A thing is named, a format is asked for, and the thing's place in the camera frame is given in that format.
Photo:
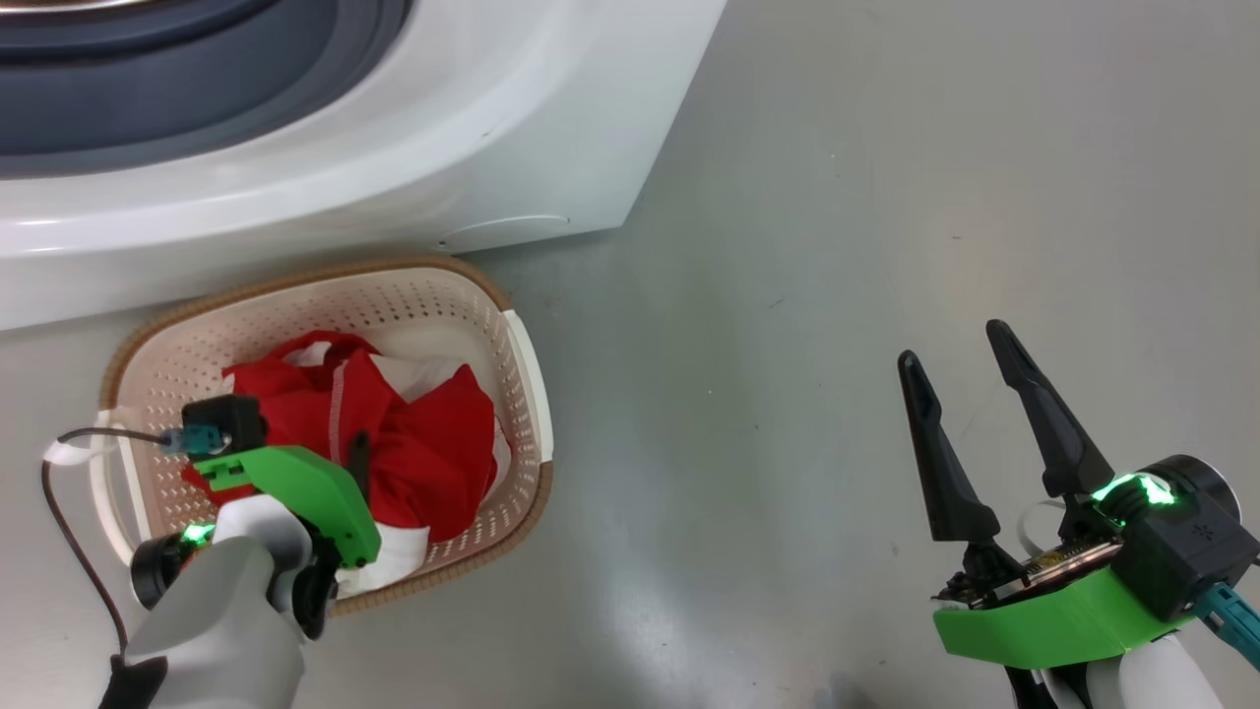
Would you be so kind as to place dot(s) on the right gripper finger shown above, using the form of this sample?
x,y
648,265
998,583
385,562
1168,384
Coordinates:
x,y
1058,443
945,483

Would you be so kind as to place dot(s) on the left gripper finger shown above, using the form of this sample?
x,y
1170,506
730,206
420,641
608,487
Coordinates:
x,y
359,463

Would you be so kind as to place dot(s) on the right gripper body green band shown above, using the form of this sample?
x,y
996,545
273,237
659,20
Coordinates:
x,y
1053,620

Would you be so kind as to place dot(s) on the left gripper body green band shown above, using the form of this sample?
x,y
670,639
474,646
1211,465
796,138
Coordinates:
x,y
315,492

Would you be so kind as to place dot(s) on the red and white garment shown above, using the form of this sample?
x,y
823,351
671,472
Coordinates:
x,y
423,443

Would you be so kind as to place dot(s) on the cream perforated laundry basket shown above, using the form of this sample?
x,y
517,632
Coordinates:
x,y
433,305

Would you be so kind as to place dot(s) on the white washing machine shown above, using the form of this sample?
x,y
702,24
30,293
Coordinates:
x,y
394,167

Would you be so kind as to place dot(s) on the grey rubber door seal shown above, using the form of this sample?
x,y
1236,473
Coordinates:
x,y
197,108

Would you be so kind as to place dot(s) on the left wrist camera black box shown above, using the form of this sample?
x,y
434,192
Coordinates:
x,y
231,421

